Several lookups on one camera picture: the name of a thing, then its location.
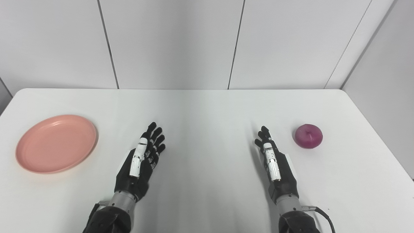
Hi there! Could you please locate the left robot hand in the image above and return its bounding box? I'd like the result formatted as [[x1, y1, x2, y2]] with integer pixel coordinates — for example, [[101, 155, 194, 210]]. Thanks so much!
[[114, 122, 166, 203]]

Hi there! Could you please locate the purple red onion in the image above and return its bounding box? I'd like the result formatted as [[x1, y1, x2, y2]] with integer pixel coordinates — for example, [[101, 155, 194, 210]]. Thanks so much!
[[294, 124, 323, 149]]

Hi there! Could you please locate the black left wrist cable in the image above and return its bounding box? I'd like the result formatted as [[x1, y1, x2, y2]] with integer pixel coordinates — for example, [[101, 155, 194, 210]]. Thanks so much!
[[85, 201, 107, 227]]

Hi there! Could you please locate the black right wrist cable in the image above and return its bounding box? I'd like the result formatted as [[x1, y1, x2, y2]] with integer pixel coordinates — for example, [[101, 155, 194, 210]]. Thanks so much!
[[301, 205, 336, 233]]

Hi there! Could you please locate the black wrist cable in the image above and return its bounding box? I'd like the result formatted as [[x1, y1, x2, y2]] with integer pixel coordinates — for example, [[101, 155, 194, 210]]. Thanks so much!
[[85, 201, 107, 227], [301, 205, 336, 233]]

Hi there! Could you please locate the pink plastic plate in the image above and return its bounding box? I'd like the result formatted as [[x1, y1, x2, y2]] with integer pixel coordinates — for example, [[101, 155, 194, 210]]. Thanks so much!
[[15, 114, 98, 174]]

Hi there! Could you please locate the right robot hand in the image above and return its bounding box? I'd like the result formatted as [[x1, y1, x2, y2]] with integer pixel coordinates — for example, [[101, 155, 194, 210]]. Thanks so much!
[[254, 126, 300, 204]]

